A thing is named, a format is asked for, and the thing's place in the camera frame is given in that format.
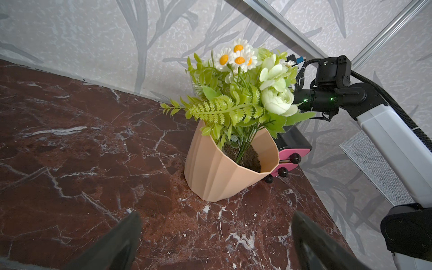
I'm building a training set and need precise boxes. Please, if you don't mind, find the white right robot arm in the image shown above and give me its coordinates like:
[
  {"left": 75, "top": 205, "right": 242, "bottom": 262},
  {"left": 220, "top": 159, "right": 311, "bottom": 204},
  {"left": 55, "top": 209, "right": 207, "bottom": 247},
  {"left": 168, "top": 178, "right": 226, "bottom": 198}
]
[{"left": 294, "top": 56, "right": 432, "bottom": 270}]

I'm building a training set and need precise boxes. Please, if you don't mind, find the black mini drawer cabinet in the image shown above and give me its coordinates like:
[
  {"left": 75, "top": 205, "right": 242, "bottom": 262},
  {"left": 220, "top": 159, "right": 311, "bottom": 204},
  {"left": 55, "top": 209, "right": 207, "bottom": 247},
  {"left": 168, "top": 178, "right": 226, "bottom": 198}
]
[{"left": 274, "top": 126, "right": 312, "bottom": 152}]

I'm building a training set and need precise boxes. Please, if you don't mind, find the aluminium cage frame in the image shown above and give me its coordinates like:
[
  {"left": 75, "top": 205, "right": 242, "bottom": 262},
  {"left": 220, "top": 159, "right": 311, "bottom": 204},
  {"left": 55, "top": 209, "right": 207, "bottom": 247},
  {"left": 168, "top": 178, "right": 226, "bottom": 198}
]
[{"left": 244, "top": 1, "right": 432, "bottom": 69}]

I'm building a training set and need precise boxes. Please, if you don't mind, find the pink bottom drawer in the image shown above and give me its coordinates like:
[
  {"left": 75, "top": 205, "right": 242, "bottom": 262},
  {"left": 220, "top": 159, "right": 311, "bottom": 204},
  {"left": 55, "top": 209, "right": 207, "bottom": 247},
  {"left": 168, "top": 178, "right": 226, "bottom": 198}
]
[{"left": 264, "top": 174, "right": 274, "bottom": 183}]

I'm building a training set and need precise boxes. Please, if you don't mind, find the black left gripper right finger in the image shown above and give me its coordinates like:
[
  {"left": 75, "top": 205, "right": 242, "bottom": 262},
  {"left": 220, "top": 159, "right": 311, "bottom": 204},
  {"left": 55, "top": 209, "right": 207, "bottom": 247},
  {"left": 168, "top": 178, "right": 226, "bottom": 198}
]
[{"left": 291, "top": 211, "right": 369, "bottom": 270}]

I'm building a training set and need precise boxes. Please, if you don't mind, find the pink drawer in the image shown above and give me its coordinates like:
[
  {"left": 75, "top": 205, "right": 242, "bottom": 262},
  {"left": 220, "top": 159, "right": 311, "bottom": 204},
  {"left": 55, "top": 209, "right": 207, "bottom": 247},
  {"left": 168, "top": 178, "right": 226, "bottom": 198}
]
[
  {"left": 264, "top": 174, "right": 274, "bottom": 183},
  {"left": 279, "top": 148, "right": 311, "bottom": 165},
  {"left": 271, "top": 163, "right": 298, "bottom": 177}
]

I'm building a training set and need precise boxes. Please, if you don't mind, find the pink top drawer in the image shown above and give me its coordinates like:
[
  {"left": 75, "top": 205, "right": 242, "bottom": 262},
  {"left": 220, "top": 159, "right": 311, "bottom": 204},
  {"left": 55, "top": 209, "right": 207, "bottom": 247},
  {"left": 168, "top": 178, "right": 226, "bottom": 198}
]
[{"left": 279, "top": 148, "right": 311, "bottom": 165}]

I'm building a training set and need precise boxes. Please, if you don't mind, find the beige ribbed flower pot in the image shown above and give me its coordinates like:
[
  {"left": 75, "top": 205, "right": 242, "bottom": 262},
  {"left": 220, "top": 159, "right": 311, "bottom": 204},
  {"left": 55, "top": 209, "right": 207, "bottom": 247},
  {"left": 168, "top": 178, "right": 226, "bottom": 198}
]
[{"left": 184, "top": 120, "right": 280, "bottom": 202}]

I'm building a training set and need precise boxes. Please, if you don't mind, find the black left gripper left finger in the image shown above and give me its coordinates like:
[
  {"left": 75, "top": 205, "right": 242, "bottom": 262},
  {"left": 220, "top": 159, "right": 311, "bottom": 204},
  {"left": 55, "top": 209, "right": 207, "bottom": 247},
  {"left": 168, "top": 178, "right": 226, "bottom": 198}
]
[{"left": 63, "top": 211, "right": 142, "bottom": 270}]

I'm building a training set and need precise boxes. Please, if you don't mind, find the white wire mesh basket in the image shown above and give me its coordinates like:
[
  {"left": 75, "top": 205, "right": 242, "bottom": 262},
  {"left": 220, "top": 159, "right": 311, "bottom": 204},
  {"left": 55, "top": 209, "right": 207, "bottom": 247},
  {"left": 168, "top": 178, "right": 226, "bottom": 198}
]
[{"left": 340, "top": 130, "right": 414, "bottom": 207}]

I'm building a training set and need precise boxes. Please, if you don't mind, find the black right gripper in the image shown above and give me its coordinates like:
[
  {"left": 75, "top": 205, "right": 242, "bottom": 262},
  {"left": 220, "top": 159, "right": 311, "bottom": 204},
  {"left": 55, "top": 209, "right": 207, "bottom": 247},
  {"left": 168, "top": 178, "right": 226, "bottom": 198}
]
[{"left": 294, "top": 55, "right": 367, "bottom": 119}]

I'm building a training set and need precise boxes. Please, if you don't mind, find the pink middle drawer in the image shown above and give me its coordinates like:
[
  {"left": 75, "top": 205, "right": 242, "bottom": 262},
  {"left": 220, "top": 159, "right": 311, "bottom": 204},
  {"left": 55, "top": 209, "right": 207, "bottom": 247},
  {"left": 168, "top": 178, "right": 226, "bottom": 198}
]
[{"left": 271, "top": 163, "right": 298, "bottom": 177}]

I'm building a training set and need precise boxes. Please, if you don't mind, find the artificial green flower plant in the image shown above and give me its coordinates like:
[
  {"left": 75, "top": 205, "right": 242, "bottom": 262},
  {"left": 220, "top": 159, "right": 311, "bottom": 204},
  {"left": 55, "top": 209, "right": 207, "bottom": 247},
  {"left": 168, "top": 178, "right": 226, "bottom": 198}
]
[{"left": 162, "top": 39, "right": 314, "bottom": 163}]

